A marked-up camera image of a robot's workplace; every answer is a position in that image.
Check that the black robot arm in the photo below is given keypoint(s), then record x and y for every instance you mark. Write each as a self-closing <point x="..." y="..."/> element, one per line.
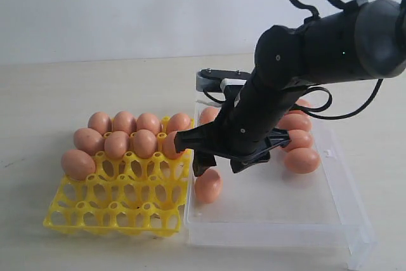
<point x="366" y="40"/>

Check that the clear plastic box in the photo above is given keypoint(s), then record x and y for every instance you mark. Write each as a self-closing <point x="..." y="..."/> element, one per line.
<point x="268" y="206"/>

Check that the yellow plastic egg tray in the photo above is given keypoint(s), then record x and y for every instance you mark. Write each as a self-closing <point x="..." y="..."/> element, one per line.
<point x="129" y="195"/>

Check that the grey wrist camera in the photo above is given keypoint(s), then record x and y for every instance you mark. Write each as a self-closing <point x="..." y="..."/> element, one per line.
<point x="215" y="81"/>

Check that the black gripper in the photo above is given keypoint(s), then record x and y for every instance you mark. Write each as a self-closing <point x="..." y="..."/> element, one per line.
<point x="245" y="130"/>

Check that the brown egg tray corner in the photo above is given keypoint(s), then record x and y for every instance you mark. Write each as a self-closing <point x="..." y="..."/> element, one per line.
<point x="100" y="122"/>

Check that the brown egg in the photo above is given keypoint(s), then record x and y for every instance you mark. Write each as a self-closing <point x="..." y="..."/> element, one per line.
<point x="144" y="143"/>
<point x="88" y="140"/>
<point x="298" y="139"/>
<point x="116" y="144"/>
<point x="149" y="122"/>
<point x="208" y="115"/>
<point x="300" y="103"/>
<point x="124" y="121"/>
<point x="208" y="186"/>
<point x="168" y="147"/>
<point x="295" y="121"/>
<point x="302" y="160"/>
<point x="77" y="164"/>
<point x="178" y="122"/>

